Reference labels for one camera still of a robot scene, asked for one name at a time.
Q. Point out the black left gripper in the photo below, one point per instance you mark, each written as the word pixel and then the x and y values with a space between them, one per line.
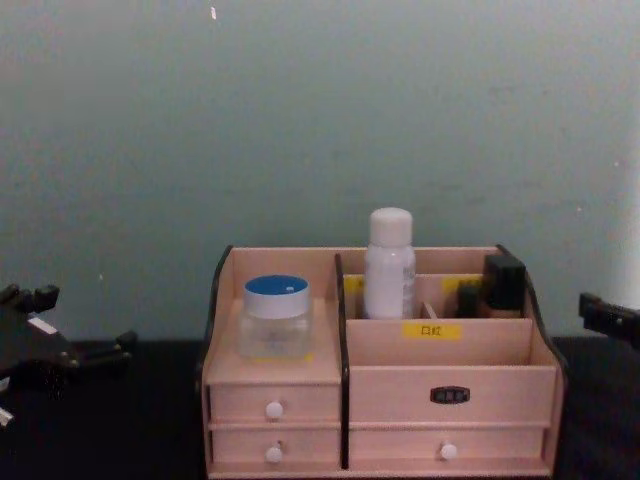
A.
pixel 25 345

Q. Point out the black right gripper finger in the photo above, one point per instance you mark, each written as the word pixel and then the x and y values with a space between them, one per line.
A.
pixel 612 317

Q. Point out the tan bottle with black cap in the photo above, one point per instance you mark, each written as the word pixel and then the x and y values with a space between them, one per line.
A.
pixel 504 285

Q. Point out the black table cloth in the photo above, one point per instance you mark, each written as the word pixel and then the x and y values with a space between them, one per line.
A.
pixel 125 430

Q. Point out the small black cosmetic tube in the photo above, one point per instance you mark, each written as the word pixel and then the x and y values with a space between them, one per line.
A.
pixel 468 302

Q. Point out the wooden desktop organizer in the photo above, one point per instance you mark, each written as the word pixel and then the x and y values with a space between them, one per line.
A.
pixel 450 360

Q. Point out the small wooden drawer white knob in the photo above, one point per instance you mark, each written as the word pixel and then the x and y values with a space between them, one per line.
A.
pixel 235 446
pixel 235 402

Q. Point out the clear jar with blue lid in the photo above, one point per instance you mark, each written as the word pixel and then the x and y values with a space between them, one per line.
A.
pixel 275 320

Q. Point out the white plastic bottle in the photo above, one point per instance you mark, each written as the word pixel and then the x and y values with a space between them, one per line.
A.
pixel 387 280

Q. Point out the wide wooden drawer white knob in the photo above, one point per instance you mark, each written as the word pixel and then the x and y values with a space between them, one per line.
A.
pixel 390 445

